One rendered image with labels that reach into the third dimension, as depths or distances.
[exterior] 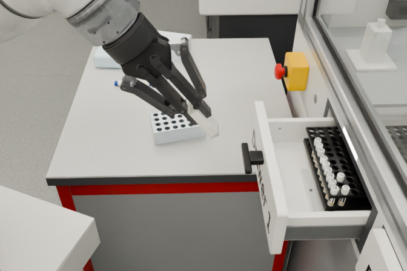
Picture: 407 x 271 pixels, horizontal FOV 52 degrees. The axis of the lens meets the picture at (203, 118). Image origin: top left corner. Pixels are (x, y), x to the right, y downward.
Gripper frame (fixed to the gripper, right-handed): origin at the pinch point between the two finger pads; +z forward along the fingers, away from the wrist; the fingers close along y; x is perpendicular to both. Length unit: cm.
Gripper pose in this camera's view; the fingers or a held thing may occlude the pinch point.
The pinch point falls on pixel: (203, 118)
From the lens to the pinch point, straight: 69.3
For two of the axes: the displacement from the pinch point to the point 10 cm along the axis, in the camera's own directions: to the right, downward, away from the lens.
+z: 5.8, 6.3, 5.2
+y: 8.1, -4.6, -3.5
